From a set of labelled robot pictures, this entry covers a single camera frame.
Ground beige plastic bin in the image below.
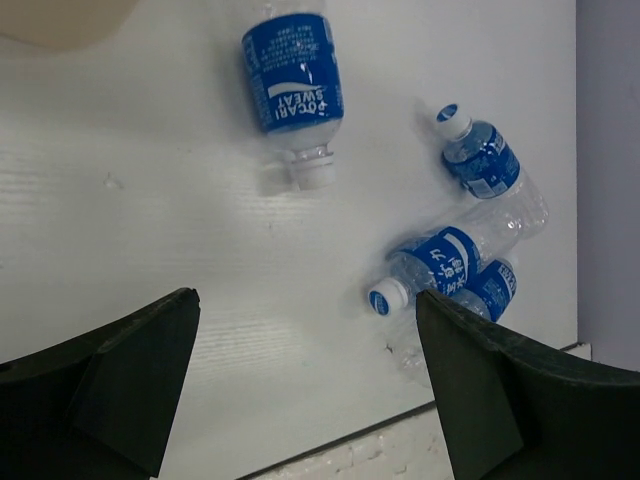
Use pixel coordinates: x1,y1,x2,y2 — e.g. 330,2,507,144
1,0,139,51

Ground blue label bottle lowest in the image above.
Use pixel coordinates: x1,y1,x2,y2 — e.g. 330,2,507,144
387,255,517,388

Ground blue label bottle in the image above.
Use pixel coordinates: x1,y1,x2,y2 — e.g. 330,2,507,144
435,103,549,239
241,1,345,190
367,200,526,317

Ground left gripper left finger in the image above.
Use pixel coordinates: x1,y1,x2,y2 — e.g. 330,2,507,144
1,288,201,479

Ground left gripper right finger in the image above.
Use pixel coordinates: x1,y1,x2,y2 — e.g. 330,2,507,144
416,290,639,479

